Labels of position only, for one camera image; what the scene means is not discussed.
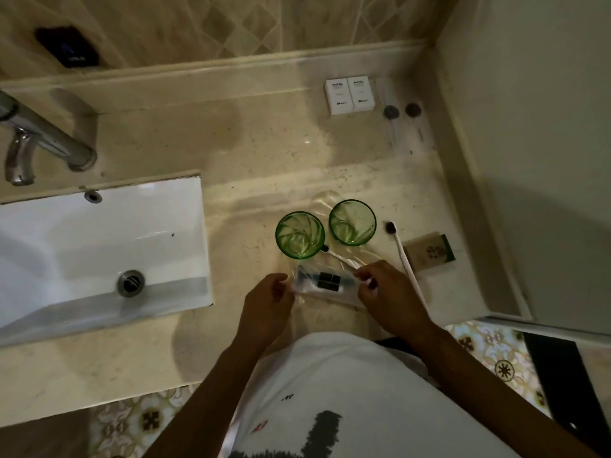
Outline person's left hand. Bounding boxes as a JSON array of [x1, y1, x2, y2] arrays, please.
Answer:
[[236, 273, 296, 349]]

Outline person's right hand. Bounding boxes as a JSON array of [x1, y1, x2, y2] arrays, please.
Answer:
[[354, 260, 433, 342]]

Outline white toothbrush black bristles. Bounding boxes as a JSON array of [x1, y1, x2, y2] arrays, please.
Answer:
[[384, 221, 428, 309], [324, 247, 365, 271]]

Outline brown soap box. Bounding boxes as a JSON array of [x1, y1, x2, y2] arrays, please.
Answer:
[[402, 232, 457, 272]]

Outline clear packet with black label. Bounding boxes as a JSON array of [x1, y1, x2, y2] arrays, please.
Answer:
[[291, 261, 378, 310]]

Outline green glass cup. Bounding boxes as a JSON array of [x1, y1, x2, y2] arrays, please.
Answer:
[[274, 211, 327, 261], [328, 198, 378, 247]]

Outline clear packet with round sticker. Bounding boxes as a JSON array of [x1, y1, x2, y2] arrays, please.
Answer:
[[374, 78, 414, 156], [400, 76, 436, 151]]

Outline white sink basin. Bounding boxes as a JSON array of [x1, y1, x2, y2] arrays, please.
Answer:
[[0, 175, 214, 349]]

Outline white hotel box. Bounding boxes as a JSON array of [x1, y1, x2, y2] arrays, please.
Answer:
[[324, 77, 355, 116], [347, 74, 377, 113]]

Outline person's right forearm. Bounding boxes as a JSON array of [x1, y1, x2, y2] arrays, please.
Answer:
[[410, 324, 598, 458]]

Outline person's left forearm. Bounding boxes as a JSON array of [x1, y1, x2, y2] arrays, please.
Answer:
[[143, 336, 273, 458]]

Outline person's white shirt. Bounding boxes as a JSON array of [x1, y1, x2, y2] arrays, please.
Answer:
[[219, 331, 521, 458]]

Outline black floor mat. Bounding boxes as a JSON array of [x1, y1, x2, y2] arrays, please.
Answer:
[[523, 331, 611, 456]]

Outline chrome faucet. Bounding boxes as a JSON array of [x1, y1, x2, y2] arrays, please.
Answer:
[[0, 90, 98, 186]]

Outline black wall switch blue mark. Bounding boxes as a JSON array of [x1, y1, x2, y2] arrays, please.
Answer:
[[34, 25, 101, 69]]

